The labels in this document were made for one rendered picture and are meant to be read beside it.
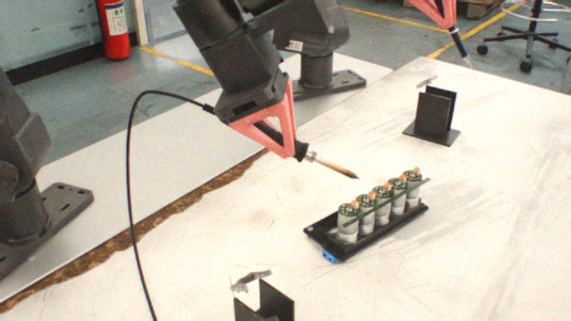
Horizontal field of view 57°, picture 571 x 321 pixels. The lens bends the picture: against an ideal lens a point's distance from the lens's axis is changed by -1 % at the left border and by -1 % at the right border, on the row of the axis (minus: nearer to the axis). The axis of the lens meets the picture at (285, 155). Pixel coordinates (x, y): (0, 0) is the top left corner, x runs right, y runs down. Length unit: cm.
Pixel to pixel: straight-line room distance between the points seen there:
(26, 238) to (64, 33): 267
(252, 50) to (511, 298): 39
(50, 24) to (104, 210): 257
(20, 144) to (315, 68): 56
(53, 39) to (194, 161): 253
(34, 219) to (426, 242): 48
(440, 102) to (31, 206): 60
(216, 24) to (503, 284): 42
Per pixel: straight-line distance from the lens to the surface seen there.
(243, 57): 54
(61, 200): 78
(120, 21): 328
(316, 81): 102
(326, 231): 67
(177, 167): 82
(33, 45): 326
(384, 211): 66
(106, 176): 83
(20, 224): 71
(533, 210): 79
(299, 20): 53
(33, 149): 66
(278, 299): 52
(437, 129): 90
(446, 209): 75
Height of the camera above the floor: 119
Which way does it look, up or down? 32 degrees down
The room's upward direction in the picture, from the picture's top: straight up
